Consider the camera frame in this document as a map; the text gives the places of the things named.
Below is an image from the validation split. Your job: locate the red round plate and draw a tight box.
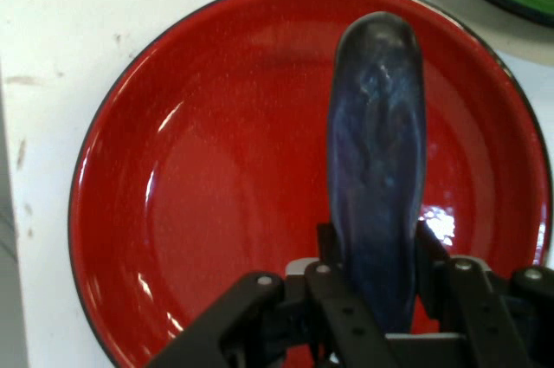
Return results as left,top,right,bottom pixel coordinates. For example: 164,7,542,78
68,0,553,368

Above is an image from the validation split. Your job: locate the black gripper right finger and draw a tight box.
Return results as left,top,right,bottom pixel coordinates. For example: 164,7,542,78
414,219,554,368

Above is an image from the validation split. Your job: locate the purple toy eggplant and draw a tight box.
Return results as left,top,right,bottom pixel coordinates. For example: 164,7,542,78
325,10,428,337

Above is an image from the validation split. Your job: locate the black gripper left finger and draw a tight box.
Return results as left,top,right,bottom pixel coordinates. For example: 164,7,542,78
145,222,393,368

